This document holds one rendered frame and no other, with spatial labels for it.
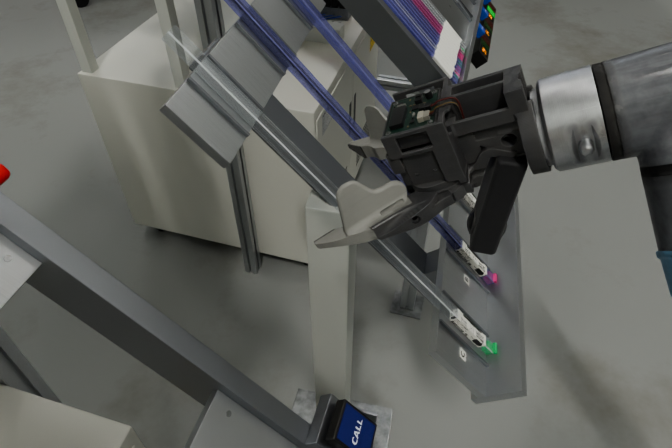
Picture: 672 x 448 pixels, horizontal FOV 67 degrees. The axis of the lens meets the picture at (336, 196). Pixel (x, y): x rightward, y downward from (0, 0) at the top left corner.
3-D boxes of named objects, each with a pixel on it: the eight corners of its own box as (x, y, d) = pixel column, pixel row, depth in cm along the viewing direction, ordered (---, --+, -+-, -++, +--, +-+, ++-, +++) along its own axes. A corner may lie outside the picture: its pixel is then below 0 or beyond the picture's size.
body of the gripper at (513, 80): (386, 94, 47) (523, 50, 41) (419, 165, 51) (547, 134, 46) (371, 143, 41) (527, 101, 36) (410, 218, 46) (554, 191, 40)
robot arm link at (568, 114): (601, 124, 44) (617, 186, 38) (545, 137, 46) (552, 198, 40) (585, 47, 40) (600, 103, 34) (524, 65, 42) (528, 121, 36)
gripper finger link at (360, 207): (289, 206, 43) (380, 147, 44) (321, 253, 46) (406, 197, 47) (298, 223, 40) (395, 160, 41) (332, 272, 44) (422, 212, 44)
